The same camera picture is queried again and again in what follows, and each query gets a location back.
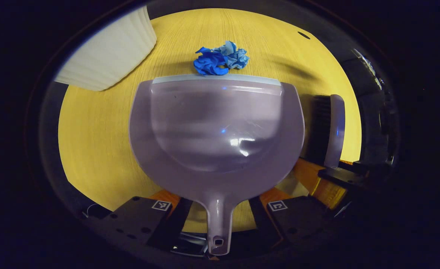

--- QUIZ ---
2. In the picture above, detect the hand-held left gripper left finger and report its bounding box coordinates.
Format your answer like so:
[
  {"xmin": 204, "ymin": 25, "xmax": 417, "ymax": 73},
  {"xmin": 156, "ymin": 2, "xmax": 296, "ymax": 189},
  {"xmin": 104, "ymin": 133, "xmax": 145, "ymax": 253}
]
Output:
[{"xmin": 80, "ymin": 189, "xmax": 194, "ymax": 251}]

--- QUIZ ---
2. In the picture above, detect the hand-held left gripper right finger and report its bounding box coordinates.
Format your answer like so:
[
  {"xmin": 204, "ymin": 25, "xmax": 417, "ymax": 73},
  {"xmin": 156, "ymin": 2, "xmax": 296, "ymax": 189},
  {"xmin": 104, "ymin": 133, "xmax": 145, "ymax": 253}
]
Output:
[{"xmin": 247, "ymin": 186, "xmax": 340, "ymax": 248}]

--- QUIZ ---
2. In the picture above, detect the small pink broom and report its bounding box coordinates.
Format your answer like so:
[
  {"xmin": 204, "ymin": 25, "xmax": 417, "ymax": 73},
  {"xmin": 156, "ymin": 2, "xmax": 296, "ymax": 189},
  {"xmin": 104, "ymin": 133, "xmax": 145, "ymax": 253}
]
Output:
[{"xmin": 306, "ymin": 94, "xmax": 346, "ymax": 168}]

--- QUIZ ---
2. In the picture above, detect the pink plastic dustpan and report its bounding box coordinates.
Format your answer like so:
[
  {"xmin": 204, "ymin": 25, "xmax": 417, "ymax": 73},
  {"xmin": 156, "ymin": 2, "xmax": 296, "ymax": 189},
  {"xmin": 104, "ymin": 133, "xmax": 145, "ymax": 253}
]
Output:
[{"xmin": 129, "ymin": 74, "xmax": 305, "ymax": 256}]

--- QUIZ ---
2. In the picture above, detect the blue paper trash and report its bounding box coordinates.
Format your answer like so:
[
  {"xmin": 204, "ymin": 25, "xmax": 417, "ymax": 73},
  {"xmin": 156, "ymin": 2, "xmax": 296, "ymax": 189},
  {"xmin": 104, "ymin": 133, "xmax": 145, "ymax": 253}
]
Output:
[{"xmin": 193, "ymin": 40, "xmax": 249, "ymax": 76}]

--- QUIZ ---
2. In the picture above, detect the white ribbed garbage bin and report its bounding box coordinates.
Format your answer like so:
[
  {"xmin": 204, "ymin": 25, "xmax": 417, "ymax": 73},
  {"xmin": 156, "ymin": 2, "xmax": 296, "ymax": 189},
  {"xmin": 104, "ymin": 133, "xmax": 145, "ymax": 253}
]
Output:
[{"xmin": 54, "ymin": 6, "xmax": 157, "ymax": 92}]

